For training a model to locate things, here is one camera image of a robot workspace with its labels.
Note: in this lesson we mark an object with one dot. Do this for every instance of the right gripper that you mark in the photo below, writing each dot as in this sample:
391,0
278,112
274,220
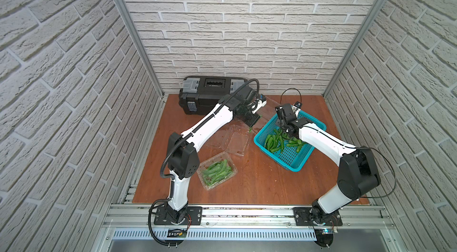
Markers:
279,122

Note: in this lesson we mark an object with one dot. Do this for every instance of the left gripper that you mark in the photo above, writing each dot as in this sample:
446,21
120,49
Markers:
251,119

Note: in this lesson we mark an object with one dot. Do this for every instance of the clear clamshell container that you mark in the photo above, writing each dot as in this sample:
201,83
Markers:
269,110
233,139
219,157

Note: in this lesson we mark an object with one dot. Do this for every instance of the green peppers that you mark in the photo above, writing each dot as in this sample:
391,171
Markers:
278,141

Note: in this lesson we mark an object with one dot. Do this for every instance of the teal plastic basket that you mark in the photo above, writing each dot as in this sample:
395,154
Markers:
287,152

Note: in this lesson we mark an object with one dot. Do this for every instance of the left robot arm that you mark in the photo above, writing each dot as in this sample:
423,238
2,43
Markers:
182,160

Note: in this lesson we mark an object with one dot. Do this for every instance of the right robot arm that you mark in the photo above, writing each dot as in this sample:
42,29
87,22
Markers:
358,171

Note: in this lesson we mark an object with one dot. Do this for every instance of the black plastic toolbox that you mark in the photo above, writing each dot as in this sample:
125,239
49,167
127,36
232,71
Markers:
200,94

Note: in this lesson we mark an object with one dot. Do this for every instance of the clear clamshell front container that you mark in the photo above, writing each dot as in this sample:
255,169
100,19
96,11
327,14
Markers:
219,157

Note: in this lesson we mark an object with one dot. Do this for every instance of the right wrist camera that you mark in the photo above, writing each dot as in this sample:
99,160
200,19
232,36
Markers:
297,106

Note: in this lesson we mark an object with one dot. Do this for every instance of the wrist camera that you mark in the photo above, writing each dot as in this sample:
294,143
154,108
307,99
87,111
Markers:
297,106
259,103

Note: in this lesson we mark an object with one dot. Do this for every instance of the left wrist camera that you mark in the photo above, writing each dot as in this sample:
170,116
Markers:
259,103

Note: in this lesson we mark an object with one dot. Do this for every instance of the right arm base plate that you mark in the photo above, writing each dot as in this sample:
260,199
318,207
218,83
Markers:
313,216

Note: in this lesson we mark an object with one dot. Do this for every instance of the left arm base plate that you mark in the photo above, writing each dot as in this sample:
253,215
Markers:
165,215

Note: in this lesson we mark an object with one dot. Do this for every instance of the aluminium front rail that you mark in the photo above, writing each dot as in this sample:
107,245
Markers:
248,216

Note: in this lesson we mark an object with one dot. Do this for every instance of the right corner metal post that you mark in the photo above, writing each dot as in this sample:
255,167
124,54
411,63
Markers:
358,38

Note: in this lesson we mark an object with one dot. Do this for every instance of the corner metal post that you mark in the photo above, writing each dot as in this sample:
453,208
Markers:
137,42
358,38

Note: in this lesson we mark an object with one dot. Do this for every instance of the left corner metal post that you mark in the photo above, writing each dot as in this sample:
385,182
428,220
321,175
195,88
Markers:
137,42

